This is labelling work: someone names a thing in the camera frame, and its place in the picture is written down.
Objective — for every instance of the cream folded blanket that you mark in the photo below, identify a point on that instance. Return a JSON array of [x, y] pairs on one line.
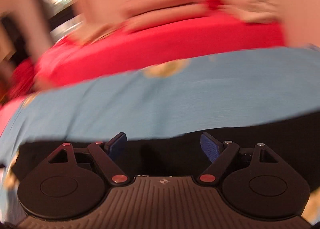
[[255, 7]]

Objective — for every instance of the beige towel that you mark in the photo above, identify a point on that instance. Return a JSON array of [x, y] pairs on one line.
[[102, 32]]

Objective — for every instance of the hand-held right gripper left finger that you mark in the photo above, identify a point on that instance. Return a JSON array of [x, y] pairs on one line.
[[116, 145]]

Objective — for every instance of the blue floral blanket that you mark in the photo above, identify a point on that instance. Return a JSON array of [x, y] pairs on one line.
[[175, 93]]

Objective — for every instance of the black pants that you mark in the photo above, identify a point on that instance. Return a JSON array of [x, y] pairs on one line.
[[162, 153]]

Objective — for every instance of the red bed sheet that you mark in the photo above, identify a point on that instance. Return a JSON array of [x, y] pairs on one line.
[[162, 43]]

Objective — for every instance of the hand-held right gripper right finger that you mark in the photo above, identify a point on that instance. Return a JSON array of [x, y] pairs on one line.
[[211, 147]]

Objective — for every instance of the pile of red folded clothes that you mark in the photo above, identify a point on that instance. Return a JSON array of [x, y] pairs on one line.
[[22, 78]]

